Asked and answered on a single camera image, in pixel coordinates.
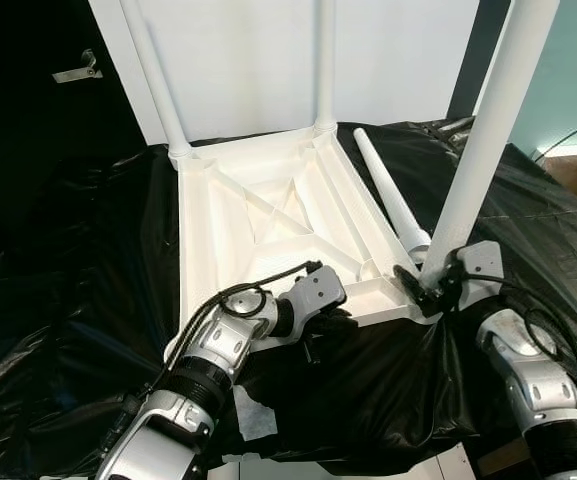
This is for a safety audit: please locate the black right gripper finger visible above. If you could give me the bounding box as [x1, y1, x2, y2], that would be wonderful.
[393, 263, 445, 320]

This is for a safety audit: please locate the white tapered table leg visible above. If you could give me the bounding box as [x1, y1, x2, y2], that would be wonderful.
[353, 127, 434, 263]
[420, 0, 561, 291]
[118, 0, 197, 166]
[313, 0, 339, 136]

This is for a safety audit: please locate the white plastic table top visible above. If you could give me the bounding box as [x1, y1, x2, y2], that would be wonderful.
[168, 122, 447, 351]

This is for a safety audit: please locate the black plastic table cover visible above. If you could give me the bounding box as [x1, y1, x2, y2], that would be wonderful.
[0, 118, 577, 476]

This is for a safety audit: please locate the black door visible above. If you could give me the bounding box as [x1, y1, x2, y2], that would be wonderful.
[0, 0, 149, 281]

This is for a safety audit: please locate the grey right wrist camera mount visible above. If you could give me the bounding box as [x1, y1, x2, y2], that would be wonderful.
[455, 241, 504, 311]

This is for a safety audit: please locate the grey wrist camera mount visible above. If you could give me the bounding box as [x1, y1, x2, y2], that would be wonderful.
[455, 241, 504, 311]
[286, 265, 349, 341]

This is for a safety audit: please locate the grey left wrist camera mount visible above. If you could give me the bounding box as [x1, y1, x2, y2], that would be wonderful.
[286, 265, 349, 341]

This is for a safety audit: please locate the thin black curved cable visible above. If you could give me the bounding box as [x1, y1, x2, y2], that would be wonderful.
[533, 115, 577, 161]

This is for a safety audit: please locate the black wall pillar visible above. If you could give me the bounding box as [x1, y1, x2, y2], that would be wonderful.
[448, 0, 514, 121]

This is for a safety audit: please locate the silver door handle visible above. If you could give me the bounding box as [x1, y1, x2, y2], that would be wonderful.
[52, 50, 104, 84]

